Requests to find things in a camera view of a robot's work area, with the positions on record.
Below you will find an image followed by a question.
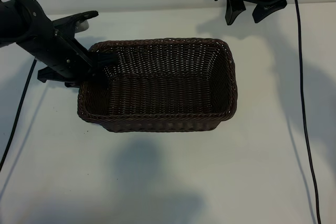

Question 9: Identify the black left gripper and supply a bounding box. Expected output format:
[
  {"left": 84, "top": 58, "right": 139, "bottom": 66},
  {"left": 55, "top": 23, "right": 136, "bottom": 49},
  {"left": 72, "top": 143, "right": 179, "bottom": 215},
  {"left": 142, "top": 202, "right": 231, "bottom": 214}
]
[{"left": 16, "top": 10, "right": 118, "bottom": 90}]

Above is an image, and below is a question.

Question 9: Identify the dark brown wicker basket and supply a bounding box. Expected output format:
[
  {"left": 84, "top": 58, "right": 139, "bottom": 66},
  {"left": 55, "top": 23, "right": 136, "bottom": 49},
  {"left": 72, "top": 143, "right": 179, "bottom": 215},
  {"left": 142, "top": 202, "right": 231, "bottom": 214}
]
[{"left": 77, "top": 37, "right": 238, "bottom": 133}]

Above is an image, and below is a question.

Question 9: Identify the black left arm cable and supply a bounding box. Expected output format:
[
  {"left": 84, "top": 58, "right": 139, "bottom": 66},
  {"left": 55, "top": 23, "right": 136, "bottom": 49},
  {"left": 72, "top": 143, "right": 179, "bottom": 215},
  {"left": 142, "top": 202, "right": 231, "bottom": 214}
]
[{"left": 0, "top": 59, "right": 37, "bottom": 172}]

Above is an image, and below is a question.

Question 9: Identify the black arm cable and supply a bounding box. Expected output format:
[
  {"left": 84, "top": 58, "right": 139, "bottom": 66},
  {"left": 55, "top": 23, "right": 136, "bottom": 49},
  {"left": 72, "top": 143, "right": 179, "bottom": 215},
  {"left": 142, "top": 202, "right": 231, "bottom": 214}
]
[
  {"left": 294, "top": 0, "right": 322, "bottom": 224},
  {"left": 0, "top": 59, "right": 37, "bottom": 172}
]

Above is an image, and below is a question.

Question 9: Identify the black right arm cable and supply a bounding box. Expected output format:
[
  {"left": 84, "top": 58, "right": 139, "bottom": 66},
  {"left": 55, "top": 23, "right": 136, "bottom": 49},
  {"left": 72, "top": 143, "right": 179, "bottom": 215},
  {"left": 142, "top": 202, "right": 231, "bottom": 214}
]
[{"left": 294, "top": 0, "right": 322, "bottom": 224}]

